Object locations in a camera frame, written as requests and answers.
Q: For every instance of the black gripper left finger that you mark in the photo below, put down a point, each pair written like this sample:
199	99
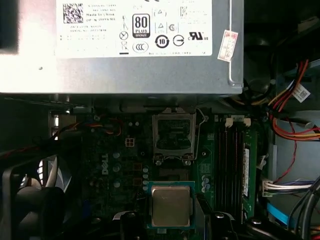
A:
132	227

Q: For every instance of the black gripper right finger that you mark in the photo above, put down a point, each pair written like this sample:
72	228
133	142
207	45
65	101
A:
222	227

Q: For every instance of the silver CPU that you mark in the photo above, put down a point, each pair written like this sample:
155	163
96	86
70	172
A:
171	205

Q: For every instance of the metal socket cover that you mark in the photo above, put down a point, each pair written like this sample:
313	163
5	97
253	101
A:
162	116

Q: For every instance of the CPU socket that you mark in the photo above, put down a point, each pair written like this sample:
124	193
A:
175	173

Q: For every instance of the black-clipped RAM slot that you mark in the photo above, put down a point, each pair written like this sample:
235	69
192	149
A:
219	170

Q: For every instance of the white-clipped RAM slot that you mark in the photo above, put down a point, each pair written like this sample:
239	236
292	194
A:
228	170

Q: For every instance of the green RAM stick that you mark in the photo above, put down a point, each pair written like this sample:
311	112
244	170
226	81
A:
251	162

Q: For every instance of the green motherboard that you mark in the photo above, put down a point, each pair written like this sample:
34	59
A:
110	150

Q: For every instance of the black PC case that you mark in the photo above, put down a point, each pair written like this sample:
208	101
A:
285	160

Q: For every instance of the black case fan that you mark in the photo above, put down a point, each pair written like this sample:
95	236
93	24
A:
30	200

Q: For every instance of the grey power supply unit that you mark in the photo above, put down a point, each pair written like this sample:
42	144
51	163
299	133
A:
125	75

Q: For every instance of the white label tag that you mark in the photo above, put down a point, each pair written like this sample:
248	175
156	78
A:
301	93

